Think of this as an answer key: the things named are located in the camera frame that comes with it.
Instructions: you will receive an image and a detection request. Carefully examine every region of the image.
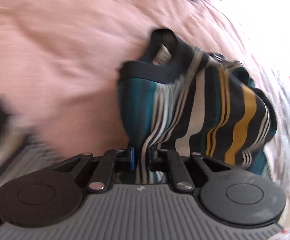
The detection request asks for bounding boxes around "pink grey bed duvet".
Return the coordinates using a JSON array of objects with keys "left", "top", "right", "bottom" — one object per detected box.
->
[{"left": 0, "top": 0, "right": 290, "bottom": 193}]

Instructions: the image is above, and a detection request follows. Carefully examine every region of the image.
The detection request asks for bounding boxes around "striped knit sweater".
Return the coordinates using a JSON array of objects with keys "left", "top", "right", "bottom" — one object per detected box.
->
[{"left": 118, "top": 29, "right": 277, "bottom": 184}]

